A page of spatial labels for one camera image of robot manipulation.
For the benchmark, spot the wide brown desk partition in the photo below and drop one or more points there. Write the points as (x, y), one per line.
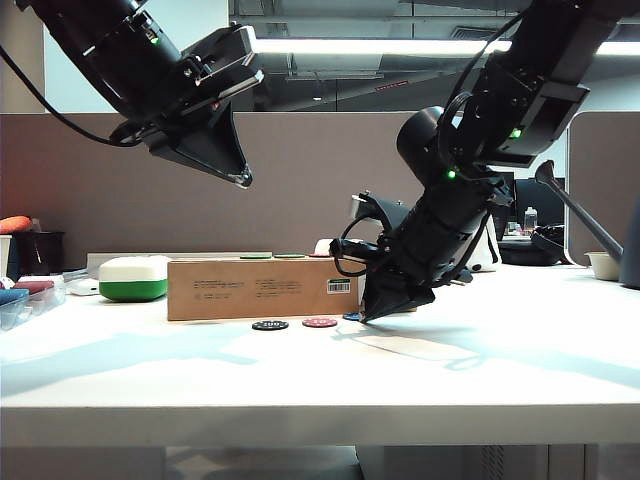
(300, 200)

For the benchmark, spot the blue chip stack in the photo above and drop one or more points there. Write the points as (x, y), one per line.
(12, 297)

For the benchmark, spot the small white charger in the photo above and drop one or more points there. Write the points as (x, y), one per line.
(82, 287)

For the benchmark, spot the long brown cardboard box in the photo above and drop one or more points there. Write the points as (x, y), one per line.
(240, 295)

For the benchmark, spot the brown partition with white rim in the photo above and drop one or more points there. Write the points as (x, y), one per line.
(605, 200)

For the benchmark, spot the black cup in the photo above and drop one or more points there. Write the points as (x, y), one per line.
(40, 252)

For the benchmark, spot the red chip stack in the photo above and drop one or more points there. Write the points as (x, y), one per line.
(34, 287)

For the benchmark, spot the blue poker chip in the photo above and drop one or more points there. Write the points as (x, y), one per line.
(352, 316)

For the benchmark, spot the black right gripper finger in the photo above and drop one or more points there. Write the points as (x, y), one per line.
(369, 300)
(400, 300)

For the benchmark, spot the orange object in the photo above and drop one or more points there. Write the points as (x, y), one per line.
(14, 224)

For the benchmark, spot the white dice with coloured dots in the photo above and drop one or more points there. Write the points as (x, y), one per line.
(324, 246)

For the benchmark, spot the green poker chip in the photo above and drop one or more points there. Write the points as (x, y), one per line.
(289, 256)
(255, 257)

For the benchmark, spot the clear plastic bottle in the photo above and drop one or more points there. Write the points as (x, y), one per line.
(530, 220)

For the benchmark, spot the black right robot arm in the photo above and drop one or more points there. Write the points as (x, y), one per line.
(530, 100)

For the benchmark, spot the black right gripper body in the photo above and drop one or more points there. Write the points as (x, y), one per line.
(400, 274)

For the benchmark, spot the black poker chip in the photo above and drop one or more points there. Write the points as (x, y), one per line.
(270, 326)

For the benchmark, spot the dark grey watering can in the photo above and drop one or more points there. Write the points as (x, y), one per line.
(585, 220)

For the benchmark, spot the white and green container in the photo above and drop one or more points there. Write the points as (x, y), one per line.
(132, 280)

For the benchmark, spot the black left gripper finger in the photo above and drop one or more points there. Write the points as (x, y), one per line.
(220, 172)
(220, 142)

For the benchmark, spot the white ceiling light strip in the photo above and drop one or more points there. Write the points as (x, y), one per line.
(375, 46)

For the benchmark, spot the clear plastic chip tray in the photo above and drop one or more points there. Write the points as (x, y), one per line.
(35, 307)

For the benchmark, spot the black bag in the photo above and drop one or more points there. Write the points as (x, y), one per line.
(540, 250)

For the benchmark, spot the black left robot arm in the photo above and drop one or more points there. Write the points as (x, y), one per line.
(110, 45)

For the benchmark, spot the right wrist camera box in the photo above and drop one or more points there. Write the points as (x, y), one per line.
(358, 204)

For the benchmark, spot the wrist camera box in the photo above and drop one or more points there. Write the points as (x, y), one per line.
(220, 52)
(358, 204)

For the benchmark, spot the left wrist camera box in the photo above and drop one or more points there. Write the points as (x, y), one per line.
(220, 52)

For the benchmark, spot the small white paper bowl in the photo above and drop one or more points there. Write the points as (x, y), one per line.
(602, 267)

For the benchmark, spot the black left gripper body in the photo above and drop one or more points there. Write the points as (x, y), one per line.
(165, 127)

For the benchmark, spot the white cup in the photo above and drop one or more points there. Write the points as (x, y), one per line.
(4, 257)

